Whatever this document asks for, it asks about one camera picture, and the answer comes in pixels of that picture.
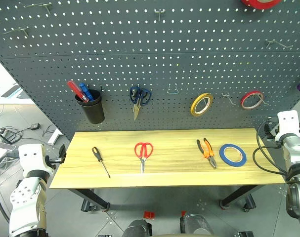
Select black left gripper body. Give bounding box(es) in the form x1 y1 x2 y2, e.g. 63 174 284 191
45 155 60 170

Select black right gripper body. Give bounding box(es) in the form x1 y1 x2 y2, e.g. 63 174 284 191
268 119 280 143

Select white L-shaped plastic piece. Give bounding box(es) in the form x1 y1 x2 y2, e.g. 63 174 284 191
47 127 64 146

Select grey pegboard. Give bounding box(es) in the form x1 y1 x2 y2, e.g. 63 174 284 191
0 0 300 143

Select metal double prong hook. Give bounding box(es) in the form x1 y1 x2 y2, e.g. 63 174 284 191
23 1 53 15
2 26 30 38
253 92 267 105
221 92 236 106
265 39 294 49
153 8 165 22

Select thin red tape roll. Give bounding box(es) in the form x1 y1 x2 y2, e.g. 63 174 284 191
240 90 264 110

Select black metal table leg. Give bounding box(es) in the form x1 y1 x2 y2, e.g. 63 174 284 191
67 188 111 211
219 185 267 208

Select blue tape roll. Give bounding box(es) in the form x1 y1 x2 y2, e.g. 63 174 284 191
218 144 247 168

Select black cup holder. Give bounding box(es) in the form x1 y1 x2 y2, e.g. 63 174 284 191
74 89 105 124

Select white box on floor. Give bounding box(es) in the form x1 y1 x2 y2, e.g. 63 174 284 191
0 142 16 160

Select black table caster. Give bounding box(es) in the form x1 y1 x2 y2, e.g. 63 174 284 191
243 194 257 212
81 197 99 212

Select orange black pliers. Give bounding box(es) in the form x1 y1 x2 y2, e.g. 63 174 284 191
196 138 217 169

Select yellow tape roll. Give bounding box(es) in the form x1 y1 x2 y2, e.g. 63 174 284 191
190 92 214 118

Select white grey device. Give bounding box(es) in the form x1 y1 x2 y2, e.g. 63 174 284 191
0 84 29 100

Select wide red tape roll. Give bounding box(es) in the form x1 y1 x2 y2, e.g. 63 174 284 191
240 0 283 10

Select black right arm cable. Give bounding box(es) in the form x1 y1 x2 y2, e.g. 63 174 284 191
253 119 289 176

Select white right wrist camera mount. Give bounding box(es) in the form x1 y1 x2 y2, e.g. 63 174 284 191
274 111 300 143

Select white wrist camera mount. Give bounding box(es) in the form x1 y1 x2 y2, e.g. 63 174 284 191
17 144 54 177
274 111 300 143

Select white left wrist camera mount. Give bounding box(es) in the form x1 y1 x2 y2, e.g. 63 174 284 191
17 144 54 177

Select black orange handled screwdriver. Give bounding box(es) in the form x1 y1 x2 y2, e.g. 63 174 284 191
91 147 111 179

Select tangled black floor cables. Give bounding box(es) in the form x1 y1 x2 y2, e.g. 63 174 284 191
0 124 56 146

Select blue handled screwdriver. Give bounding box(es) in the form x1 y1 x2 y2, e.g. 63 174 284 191
78 82 94 101

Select red handled scissors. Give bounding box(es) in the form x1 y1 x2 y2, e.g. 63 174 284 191
134 142 154 174

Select blue handled scissors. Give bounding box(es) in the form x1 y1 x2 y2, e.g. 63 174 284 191
129 85 152 121

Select wide wire loop hook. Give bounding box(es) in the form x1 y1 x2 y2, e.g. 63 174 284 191
167 83 180 95

